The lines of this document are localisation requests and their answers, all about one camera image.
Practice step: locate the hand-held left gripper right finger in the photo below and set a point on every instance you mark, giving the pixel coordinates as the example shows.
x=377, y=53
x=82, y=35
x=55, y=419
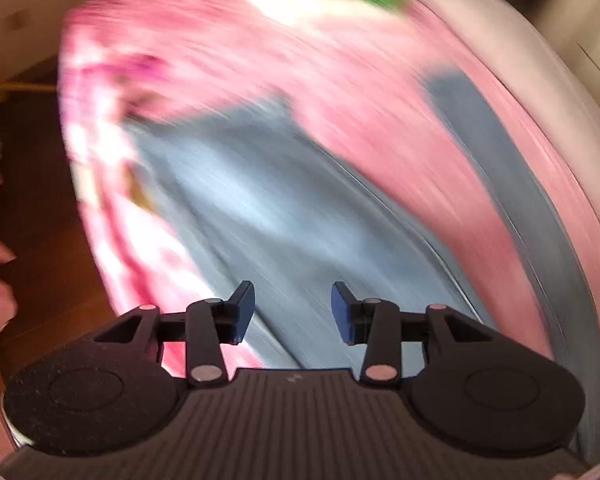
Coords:
x=341, y=310

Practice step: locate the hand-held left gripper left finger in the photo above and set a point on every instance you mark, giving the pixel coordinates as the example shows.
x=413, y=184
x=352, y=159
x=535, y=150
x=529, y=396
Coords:
x=245, y=310

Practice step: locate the blue denim jeans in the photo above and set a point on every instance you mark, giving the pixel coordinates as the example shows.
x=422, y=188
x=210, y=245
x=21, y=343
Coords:
x=260, y=200

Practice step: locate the pink floral blanket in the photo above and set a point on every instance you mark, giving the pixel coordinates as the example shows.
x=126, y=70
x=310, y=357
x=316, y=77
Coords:
x=330, y=60

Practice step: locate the striped pale duvet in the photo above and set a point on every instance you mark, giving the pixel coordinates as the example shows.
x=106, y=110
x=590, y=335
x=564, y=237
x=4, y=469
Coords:
x=555, y=110

